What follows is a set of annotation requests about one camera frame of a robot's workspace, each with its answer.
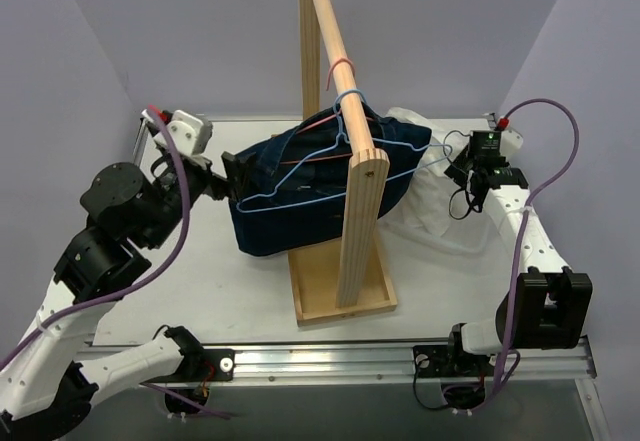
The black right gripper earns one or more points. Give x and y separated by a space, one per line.
460 170

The aluminium mounting rail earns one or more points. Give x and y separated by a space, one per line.
360 362

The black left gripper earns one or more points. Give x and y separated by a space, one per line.
230 173

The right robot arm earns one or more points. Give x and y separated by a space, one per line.
547 302

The white perforated plastic basket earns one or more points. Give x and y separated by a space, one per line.
452 242

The white pleated skirt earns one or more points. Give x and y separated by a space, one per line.
424 207

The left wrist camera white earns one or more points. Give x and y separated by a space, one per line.
189 133

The pink wire hanger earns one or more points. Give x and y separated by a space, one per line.
370 116

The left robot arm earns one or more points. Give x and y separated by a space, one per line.
45 391

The dark blue denim skirt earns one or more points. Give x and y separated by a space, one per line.
297 189

